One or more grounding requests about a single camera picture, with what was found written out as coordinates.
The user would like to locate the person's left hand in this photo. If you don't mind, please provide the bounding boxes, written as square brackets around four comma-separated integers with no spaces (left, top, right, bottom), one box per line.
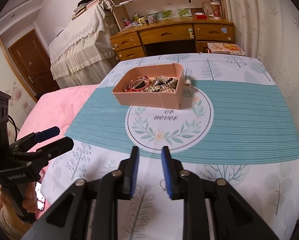
[0,180,38,214]

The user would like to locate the orange picture book box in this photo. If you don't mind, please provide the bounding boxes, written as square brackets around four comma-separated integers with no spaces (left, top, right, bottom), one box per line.
[207,42,245,56]

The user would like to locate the red small tray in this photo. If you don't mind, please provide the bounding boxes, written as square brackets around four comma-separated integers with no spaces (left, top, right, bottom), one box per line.
[195,13,207,20]

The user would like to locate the pink blanket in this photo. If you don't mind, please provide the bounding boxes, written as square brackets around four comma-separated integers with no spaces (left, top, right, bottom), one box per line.
[14,84,100,221]

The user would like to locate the wooden desk with drawers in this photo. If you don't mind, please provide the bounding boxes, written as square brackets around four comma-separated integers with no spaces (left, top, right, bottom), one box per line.
[110,17,235,61]

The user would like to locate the brown wooden door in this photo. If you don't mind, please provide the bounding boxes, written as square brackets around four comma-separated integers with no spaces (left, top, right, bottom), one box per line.
[8,30,59,99]

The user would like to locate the tree print tablecloth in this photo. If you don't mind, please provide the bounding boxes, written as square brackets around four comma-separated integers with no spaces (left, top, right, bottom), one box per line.
[66,54,299,239]

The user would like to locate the pink jewelry box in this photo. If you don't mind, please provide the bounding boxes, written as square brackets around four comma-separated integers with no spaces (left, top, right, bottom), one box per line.
[112,63,191,109]

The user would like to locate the cream patterned curtain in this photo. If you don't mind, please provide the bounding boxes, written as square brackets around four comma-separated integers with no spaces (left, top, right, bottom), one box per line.
[221,0,299,136]

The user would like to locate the lace covered piano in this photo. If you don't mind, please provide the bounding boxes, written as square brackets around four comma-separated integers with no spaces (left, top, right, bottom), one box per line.
[49,0,119,89]

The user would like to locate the red bangle bracelets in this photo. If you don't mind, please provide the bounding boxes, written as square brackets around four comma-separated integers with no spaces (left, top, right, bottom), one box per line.
[123,75,151,93]

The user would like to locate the black bead bracelet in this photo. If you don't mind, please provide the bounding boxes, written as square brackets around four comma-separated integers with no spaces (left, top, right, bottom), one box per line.
[156,77,178,87]

